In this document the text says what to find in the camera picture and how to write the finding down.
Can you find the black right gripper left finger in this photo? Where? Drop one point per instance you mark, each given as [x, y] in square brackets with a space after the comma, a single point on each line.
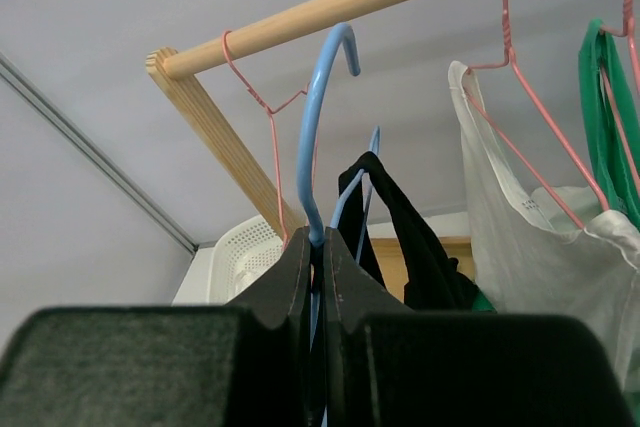
[244, 363]

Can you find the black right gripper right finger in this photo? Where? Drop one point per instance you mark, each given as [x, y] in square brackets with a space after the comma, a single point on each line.
[387, 365]

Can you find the black tank top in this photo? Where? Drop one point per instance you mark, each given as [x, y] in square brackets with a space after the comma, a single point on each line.
[434, 281]

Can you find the pink wire hanger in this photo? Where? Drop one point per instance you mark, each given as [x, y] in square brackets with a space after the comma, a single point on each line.
[270, 113]

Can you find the cream tank top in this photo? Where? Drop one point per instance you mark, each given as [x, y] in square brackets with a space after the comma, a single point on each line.
[531, 258]

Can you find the pink hanger with cream top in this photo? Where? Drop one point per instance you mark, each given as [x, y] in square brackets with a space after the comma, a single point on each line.
[510, 59]

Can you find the green tank top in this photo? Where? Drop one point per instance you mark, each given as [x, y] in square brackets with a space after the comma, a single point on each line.
[610, 167]

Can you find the pink hanger with green top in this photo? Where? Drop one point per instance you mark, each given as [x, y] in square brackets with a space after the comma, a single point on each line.
[627, 31]

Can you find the white perforated plastic basket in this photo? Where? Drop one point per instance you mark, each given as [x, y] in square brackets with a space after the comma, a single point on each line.
[240, 257]

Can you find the wooden clothes rack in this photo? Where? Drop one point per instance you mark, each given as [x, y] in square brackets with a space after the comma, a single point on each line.
[175, 73]

